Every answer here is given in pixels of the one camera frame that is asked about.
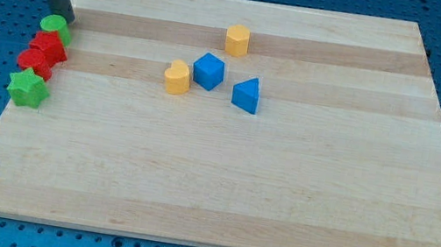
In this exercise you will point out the yellow hexagon block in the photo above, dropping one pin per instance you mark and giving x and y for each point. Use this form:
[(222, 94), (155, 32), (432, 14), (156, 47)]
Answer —
[(237, 40)]

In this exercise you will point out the wooden board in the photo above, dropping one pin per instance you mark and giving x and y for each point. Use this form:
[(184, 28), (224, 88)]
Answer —
[(344, 149)]

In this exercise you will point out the blue triangle block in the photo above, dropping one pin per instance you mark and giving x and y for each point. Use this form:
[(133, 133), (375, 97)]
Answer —
[(246, 95)]

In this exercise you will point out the blue cube block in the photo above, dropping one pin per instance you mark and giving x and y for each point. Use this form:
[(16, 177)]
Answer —
[(208, 71)]

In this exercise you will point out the yellow heart block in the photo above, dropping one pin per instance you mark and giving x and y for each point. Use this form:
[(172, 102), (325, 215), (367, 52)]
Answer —
[(177, 78)]

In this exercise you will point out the red pentagon block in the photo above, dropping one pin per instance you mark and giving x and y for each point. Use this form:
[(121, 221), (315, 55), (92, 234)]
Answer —
[(50, 44)]

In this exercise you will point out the green cylinder block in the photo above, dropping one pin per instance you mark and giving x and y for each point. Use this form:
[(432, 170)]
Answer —
[(55, 23)]

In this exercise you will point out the green star block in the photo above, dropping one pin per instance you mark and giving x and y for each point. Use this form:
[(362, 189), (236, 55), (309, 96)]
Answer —
[(27, 89)]

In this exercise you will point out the red cylinder block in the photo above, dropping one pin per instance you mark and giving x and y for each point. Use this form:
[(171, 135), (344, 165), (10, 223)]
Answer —
[(36, 60)]

